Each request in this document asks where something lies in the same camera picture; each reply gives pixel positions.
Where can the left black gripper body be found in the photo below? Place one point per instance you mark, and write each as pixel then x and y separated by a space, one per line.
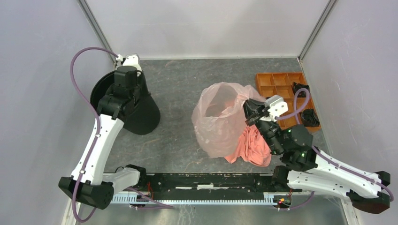
pixel 139 91

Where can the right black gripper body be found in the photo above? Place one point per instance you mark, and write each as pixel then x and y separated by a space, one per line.
pixel 269 129

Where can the black plastic trash bin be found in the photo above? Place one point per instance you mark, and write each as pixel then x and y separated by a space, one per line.
pixel 140 116

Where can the pink plastic trash bag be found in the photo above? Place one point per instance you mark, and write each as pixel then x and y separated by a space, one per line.
pixel 219 118

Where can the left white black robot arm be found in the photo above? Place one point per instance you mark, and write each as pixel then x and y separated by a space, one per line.
pixel 90 168

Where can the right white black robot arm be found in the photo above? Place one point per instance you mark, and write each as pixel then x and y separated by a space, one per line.
pixel 306 167

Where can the orange compartment tray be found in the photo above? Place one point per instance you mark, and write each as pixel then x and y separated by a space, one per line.
pixel 286 85

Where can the salmon pink cloth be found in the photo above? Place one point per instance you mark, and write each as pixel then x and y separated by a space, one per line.
pixel 252 148

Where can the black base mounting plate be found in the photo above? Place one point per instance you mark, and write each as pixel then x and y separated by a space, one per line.
pixel 209 186

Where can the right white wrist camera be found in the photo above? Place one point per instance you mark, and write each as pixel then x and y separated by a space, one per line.
pixel 275 106

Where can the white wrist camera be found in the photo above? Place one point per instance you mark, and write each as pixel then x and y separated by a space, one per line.
pixel 275 106
pixel 129 60

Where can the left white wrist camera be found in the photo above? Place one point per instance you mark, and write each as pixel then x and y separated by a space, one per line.
pixel 129 60

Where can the left aluminium corner post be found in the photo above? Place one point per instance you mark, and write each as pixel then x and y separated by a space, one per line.
pixel 94 24

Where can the aluminium corner post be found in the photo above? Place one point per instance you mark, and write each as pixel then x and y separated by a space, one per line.
pixel 317 28
pixel 94 24

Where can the right aluminium corner post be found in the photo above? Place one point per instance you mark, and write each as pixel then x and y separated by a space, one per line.
pixel 317 28

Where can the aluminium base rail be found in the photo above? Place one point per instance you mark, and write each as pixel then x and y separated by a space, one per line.
pixel 104 194

